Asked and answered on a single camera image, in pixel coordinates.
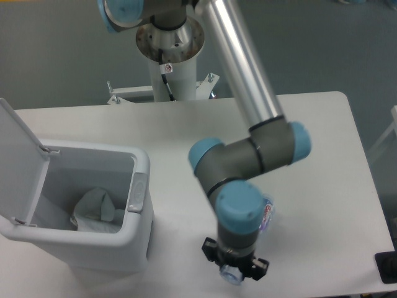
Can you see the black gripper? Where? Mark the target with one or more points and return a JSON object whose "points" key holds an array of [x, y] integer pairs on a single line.
{"points": [[235, 264]]}

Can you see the clear plastic water bottle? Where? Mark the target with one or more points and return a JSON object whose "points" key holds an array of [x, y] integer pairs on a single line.
{"points": [[264, 226]]}

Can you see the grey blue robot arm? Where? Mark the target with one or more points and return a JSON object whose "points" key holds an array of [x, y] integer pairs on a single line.
{"points": [[200, 53]]}

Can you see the crumpled trash in can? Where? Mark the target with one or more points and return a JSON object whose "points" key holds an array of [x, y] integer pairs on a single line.
{"points": [[94, 212]]}

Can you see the white trash can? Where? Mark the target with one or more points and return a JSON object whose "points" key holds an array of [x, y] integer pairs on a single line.
{"points": [[74, 169]]}

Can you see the white trash can lid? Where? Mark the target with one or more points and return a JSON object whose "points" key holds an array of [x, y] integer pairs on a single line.
{"points": [[24, 166]]}

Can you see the black device at table edge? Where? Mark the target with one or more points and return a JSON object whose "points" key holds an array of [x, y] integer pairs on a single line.
{"points": [[386, 264]]}

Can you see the white frame at right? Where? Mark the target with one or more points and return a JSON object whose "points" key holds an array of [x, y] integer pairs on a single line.
{"points": [[384, 141]]}

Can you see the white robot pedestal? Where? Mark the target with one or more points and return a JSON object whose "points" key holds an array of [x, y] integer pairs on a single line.
{"points": [[172, 62]]}

